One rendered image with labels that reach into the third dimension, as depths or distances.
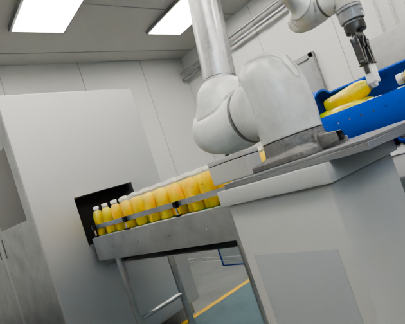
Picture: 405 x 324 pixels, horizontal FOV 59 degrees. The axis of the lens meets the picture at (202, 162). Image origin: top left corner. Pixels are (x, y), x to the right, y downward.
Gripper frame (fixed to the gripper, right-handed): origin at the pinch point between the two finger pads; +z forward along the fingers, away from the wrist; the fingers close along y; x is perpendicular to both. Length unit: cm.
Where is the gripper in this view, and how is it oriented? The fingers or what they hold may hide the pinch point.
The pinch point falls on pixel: (371, 74)
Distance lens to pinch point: 150.0
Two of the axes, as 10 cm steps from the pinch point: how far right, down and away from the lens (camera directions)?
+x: -6.7, 2.5, 7.0
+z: 3.1, 9.5, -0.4
